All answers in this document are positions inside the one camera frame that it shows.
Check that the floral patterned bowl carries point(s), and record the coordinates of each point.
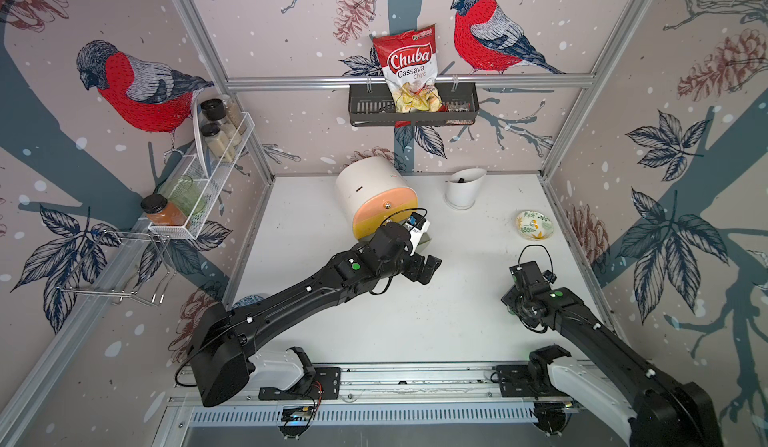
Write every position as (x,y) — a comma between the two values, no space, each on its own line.
(534,225)

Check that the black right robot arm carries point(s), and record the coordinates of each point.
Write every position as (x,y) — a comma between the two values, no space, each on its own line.
(638,401)

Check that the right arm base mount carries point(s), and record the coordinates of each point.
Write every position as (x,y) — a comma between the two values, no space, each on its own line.
(515,381)

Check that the blue patterned bowl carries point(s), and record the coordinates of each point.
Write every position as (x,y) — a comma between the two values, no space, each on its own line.
(248,300)

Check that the dark-lid spice jar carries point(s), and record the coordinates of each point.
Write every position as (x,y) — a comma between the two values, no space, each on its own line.
(218,142)
(214,112)

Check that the orange sauce jar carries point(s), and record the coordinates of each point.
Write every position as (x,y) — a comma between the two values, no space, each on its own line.
(161,211)

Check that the green glass cup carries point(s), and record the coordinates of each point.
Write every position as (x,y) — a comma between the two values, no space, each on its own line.
(185,193)

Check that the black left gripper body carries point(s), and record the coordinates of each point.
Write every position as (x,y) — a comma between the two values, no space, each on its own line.
(412,265)

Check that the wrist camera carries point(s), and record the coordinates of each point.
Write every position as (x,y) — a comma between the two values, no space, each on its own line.
(549,276)
(417,226)

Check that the orange top drawer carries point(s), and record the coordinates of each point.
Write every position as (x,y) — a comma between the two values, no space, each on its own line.
(386,203)

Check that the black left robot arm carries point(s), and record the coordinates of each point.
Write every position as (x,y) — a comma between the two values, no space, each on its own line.
(224,340)

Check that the white wire wall shelf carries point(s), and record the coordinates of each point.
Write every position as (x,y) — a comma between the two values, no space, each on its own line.
(207,175)

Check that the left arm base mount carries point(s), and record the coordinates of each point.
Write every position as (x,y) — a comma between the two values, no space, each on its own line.
(317,383)

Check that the black wall basket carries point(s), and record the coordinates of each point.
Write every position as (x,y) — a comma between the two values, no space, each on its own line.
(373,106)

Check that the dark-lid spice jar back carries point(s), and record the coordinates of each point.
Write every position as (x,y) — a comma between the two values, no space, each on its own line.
(214,112)

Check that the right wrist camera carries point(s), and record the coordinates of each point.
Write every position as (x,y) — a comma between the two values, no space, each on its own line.
(549,276)

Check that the white round drawer cabinet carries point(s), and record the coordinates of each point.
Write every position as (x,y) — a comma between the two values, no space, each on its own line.
(361,180)

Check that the red Chuba chips bag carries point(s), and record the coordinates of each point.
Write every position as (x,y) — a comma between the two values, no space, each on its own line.
(409,66)

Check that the dark-lid spice jar front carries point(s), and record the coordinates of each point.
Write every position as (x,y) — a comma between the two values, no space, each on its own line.
(218,142)

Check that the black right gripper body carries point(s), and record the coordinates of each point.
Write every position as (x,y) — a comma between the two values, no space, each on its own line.
(516,301)

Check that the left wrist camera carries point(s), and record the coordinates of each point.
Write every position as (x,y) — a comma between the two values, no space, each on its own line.
(417,226)

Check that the metal wire hook rack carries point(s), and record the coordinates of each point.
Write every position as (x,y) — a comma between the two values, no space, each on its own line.
(122,266)

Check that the grey-green bottom drawer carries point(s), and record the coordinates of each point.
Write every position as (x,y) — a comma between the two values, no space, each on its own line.
(423,242)

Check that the white ceramic utensil cup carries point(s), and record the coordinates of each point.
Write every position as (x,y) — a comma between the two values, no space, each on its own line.
(463,188)

